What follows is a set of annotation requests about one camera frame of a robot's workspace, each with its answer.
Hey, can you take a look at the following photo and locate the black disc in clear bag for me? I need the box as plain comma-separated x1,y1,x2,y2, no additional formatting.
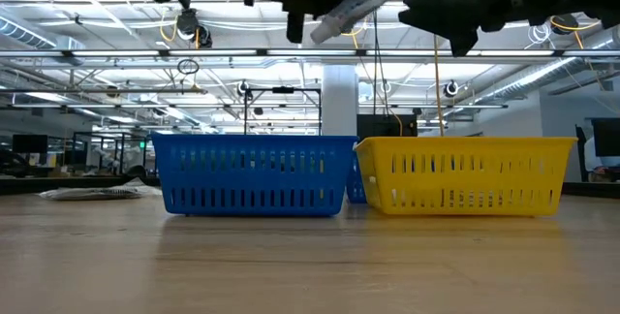
37,176,164,203

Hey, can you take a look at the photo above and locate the black display screen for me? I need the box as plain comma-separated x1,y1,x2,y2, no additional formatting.
356,113,419,139

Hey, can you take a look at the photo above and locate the black computer monitor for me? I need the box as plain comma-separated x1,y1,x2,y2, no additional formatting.
590,117,620,158
12,133,49,154

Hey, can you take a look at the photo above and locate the overhead LED light bar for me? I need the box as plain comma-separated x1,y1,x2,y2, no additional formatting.
0,47,620,59

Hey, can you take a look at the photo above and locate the blue slotted plastic basket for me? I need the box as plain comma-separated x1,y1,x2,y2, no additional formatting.
149,132,359,218
345,151,370,205

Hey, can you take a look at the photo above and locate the yellow slotted plastic basket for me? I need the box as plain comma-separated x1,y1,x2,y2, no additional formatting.
353,135,579,218

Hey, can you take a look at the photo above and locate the white travel toothpaste tube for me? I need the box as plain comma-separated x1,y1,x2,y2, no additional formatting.
309,0,394,46

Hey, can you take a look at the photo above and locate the white building pillar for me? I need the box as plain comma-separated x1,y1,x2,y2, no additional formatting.
322,64,360,137

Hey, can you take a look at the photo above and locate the black metal stand frame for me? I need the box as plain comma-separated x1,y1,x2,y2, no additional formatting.
243,85,324,136

